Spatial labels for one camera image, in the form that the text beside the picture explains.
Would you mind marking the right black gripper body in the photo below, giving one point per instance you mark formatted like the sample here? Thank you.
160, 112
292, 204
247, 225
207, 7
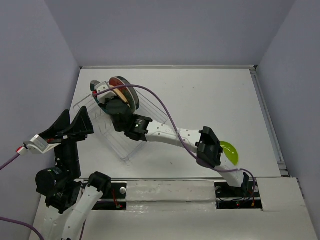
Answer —
110, 103

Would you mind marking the lime green plate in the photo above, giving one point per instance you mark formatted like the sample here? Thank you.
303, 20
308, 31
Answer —
230, 152

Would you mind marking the red teal flower plate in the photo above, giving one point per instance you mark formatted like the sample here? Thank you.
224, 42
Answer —
113, 82

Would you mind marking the green red striped plate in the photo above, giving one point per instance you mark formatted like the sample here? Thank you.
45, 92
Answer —
102, 106

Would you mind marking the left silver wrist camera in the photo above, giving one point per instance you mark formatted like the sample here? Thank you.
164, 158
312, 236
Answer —
37, 145

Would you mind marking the green rim lettered plate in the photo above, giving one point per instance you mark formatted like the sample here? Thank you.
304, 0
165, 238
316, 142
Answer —
132, 91

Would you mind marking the clear wire dish rack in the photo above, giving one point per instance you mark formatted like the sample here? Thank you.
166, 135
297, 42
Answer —
104, 130

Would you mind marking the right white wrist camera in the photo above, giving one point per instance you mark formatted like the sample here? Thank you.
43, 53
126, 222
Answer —
98, 87

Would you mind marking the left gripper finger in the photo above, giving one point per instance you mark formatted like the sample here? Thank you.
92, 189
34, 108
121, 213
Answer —
80, 127
58, 126

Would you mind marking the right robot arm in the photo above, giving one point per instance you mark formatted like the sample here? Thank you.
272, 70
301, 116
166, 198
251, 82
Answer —
208, 151

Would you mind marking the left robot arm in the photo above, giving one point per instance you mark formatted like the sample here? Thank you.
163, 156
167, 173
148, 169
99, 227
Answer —
68, 201

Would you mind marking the yellow plate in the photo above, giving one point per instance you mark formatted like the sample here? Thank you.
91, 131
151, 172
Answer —
121, 96

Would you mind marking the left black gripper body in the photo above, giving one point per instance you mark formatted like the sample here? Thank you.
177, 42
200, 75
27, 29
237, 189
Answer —
66, 137

